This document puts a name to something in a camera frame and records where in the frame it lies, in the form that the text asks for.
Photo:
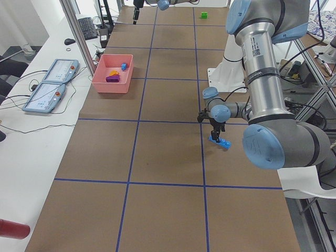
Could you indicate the white camera post with base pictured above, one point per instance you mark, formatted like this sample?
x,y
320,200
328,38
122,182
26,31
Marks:
x,y
228,75

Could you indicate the black computer mouse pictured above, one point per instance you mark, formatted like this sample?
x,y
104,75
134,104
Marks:
x,y
69,41

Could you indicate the orange block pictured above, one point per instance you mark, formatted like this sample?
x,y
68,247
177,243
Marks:
x,y
113,73

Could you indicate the red cylinder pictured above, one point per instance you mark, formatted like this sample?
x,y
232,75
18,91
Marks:
x,y
14,230

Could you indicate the aluminium frame post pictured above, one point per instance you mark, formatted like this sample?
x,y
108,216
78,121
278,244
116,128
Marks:
x,y
77,33

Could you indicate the black keyboard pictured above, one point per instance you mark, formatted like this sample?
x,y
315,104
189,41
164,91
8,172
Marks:
x,y
88,28

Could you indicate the long blue block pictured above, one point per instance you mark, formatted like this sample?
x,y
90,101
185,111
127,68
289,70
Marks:
x,y
222,142

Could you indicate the green block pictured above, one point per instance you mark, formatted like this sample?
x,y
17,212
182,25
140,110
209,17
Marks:
x,y
204,15

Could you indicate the lower blue teach pendant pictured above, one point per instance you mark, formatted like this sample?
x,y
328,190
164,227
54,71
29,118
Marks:
x,y
45,97

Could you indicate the pink plastic box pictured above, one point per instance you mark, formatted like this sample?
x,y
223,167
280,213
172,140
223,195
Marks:
x,y
107,63

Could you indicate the upper blue teach pendant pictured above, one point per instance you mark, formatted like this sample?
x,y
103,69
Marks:
x,y
62,70

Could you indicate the purple block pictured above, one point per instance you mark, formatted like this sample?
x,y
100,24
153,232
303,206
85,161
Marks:
x,y
114,78

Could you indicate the blue teach pendant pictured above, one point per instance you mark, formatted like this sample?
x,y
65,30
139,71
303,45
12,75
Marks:
x,y
45,97
62,70

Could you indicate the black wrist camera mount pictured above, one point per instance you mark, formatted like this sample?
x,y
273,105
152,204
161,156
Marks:
x,y
202,115

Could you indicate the small blue block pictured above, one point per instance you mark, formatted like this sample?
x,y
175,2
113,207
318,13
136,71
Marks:
x,y
124,66

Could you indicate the white chair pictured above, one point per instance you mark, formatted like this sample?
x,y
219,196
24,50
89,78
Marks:
x,y
302,183

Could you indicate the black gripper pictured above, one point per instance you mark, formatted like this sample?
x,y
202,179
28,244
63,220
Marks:
x,y
136,9
216,126

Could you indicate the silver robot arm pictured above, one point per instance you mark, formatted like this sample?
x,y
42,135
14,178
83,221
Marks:
x,y
274,139
161,4

